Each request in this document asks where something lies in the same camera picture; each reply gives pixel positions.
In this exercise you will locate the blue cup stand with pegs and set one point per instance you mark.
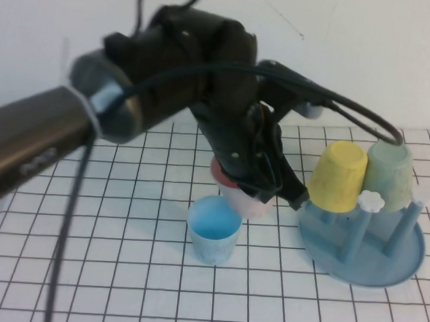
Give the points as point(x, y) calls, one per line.
point(376, 273)

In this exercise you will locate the green plastic cup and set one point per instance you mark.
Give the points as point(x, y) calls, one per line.
point(389, 179)

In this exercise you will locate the white black-grid tablecloth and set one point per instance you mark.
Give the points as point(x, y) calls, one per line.
point(120, 272)

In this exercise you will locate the blue marbled plastic cup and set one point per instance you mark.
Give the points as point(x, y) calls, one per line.
point(213, 248)

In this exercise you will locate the yellow plastic cup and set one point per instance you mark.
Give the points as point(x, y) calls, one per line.
point(338, 176)

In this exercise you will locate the pink marbled plastic cup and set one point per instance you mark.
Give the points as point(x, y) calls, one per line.
point(248, 207)

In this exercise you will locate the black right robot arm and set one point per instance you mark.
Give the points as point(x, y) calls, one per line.
point(26, 146)

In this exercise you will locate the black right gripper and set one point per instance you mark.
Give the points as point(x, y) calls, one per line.
point(238, 144)

